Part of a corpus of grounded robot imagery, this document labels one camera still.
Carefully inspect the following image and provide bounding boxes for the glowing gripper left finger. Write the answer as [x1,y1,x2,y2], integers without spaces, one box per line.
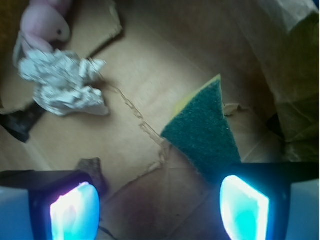
[0,170,101,240]

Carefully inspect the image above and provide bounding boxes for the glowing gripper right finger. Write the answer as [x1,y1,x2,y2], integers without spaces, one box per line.
[219,162,320,240]

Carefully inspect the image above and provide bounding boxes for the green and yellow sponge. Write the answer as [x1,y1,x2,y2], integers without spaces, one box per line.
[160,74,241,184]

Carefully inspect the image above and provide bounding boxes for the brown rock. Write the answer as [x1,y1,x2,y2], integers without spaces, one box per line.
[75,157,108,196]

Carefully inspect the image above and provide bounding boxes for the crumpled white paper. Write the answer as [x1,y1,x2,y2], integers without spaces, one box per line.
[18,50,109,116]

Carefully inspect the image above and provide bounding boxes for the brown paper bag bin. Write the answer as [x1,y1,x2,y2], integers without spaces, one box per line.
[0,0,320,240]

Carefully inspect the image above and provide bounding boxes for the pink plush bunny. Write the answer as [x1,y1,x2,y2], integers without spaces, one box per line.
[12,0,73,67]

